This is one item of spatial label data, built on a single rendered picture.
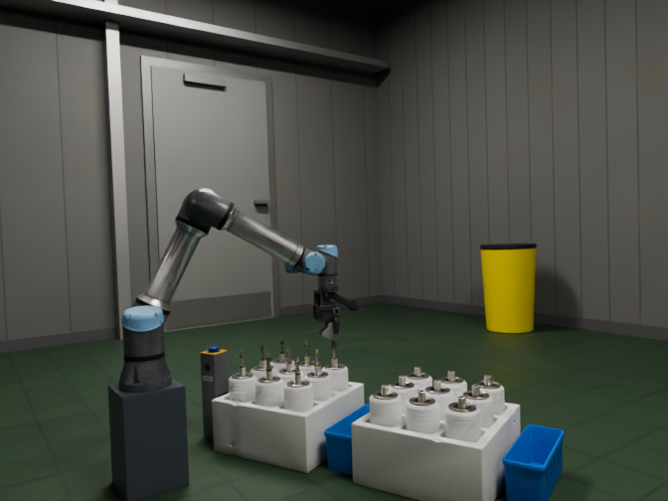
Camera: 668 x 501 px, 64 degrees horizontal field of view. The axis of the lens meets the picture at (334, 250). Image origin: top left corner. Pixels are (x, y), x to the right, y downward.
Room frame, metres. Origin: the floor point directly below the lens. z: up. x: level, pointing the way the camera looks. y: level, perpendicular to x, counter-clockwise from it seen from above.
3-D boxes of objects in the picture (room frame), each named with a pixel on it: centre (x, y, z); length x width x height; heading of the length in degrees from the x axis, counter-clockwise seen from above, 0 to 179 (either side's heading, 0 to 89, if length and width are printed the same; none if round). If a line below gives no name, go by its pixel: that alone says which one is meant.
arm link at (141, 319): (1.59, 0.58, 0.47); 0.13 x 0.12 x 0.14; 19
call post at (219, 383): (1.96, 0.46, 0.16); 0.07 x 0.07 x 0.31; 59
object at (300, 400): (1.72, 0.13, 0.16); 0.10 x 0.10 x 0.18
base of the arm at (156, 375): (1.59, 0.58, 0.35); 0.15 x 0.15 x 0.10
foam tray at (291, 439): (1.88, 0.17, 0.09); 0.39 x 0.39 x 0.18; 59
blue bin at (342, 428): (1.75, -0.07, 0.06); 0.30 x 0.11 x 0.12; 149
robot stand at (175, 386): (1.59, 0.58, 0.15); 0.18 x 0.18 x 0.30; 35
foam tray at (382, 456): (1.60, -0.30, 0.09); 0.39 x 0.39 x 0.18; 57
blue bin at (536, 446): (1.50, -0.56, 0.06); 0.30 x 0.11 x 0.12; 147
